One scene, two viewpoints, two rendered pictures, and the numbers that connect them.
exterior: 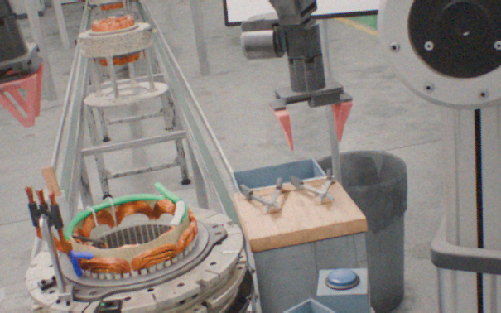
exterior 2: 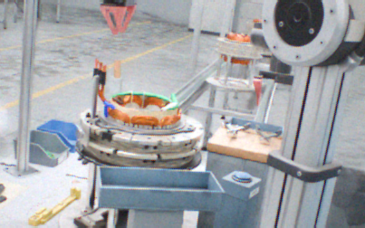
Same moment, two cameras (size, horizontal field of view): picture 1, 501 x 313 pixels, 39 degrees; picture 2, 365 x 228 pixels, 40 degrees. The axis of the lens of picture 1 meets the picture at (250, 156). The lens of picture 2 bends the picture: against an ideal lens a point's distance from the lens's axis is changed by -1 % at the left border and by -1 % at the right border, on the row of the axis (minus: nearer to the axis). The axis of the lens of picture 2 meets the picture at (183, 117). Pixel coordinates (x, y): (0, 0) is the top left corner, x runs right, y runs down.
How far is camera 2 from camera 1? 39 cm
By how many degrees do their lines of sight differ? 19
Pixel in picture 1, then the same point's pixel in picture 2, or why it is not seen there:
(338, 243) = (259, 166)
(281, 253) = (224, 158)
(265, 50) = (261, 42)
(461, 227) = (286, 145)
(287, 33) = not seen: hidden behind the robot
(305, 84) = (275, 67)
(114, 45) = (235, 50)
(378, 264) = not seen: outside the picture
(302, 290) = not seen: hidden behind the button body
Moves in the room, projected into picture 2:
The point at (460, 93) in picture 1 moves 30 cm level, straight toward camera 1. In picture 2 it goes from (288, 54) to (169, 61)
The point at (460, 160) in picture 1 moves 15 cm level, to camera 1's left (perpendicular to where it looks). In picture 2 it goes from (294, 103) to (215, 87)
